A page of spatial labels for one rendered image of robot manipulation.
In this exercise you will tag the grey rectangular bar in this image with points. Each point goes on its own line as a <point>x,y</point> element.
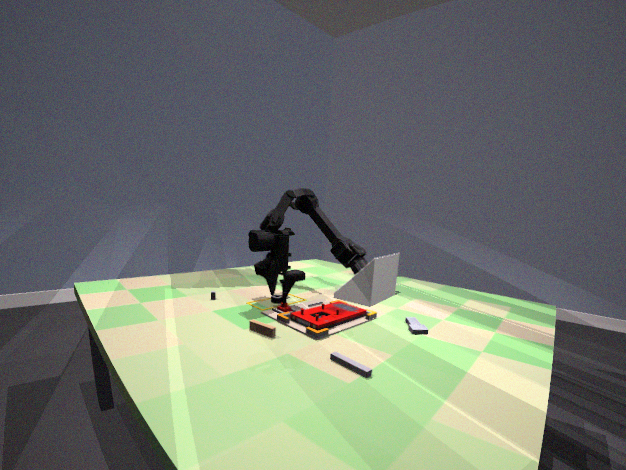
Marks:
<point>360,369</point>

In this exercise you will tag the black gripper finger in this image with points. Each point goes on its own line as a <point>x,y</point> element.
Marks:
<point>286,286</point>
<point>271,280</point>

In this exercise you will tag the beige flat slab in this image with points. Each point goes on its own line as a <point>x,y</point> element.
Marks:
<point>284,318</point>

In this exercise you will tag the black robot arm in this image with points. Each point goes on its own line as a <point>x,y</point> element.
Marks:
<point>270,238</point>

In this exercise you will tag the tan rectangular block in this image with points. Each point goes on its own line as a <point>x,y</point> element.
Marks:
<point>262,328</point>

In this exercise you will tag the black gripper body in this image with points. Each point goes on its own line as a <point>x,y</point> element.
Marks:
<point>291,276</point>

